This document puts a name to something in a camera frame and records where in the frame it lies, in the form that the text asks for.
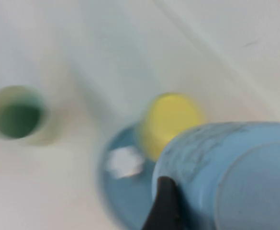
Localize green plastic cup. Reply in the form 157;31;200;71
0;85;59;147

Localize blue cup stand white caps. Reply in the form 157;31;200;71
98;122;169;230

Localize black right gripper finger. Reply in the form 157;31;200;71
141;176;190;230

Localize light blue plastic cup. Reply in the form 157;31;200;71
151;121;280;230

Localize yellow plastic cup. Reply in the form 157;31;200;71
137;92;206;162

